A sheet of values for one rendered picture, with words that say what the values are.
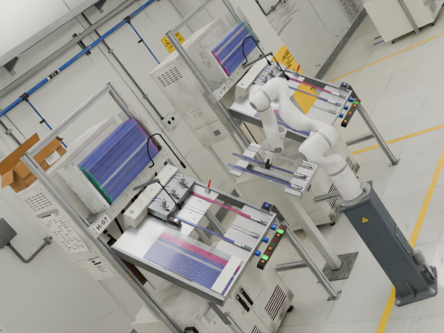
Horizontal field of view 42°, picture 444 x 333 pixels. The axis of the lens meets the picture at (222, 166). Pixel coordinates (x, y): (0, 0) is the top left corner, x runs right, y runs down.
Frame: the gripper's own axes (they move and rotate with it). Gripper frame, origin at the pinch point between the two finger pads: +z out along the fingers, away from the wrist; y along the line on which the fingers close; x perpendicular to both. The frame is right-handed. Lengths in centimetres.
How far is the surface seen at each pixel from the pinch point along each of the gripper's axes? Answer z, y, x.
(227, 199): 11.8, 30.6, -12.0
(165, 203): 6, 61, -40
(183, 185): 8, 40, -39
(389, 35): 103, -403, 17
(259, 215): 7.6, 34.6, 11.2
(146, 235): 15, 80, -40
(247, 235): 8, 52, 11
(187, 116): 37, -48, -81
